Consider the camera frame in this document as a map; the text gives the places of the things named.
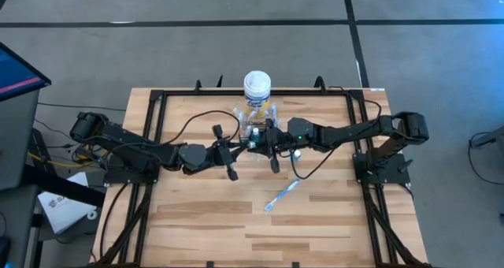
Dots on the light blue toothbrush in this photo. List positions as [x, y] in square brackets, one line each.
[281, 196]

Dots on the white printed booklet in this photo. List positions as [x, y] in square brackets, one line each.
[63, 209]

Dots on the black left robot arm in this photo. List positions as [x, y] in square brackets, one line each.
[134, 150]

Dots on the Lysol wipes canister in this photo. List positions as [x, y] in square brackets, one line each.
[257, 86]

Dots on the blue mouthwash bottle white cap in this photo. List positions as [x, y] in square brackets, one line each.
[256, 132]
[297, 154]

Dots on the orange white toothbrush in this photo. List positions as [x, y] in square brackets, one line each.
[237, 112]

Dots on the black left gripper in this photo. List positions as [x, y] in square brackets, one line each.
[222, 153]

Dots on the gray cabinet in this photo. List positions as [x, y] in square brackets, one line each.
[17, 142]

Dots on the white tape roll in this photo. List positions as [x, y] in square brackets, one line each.
[88, 214]

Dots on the black aluminium table frame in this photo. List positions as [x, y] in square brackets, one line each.
[299, 92]

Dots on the tilted blue display screen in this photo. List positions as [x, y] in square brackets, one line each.
[15, 75]

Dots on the gray furniture leg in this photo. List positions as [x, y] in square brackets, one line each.
[488, 138]

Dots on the green white toothbrush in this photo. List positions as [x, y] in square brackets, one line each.
[252, 114]

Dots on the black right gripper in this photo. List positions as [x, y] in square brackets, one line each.
[277, 140]

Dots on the black desk beam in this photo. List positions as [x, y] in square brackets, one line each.
[59, 185]

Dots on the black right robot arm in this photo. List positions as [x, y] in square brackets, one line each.
[354, 132]

